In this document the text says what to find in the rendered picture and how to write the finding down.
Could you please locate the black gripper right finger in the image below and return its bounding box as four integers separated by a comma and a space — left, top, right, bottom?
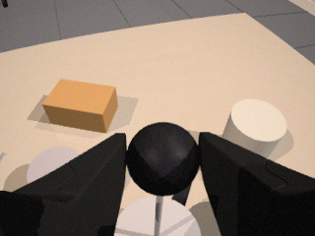
198, 131, 315, 236

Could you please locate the tan rectangular block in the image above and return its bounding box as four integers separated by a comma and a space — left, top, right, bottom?
43, 79, 118, 133

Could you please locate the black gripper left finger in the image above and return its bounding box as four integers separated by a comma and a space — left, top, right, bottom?
0, 133, 127, 236

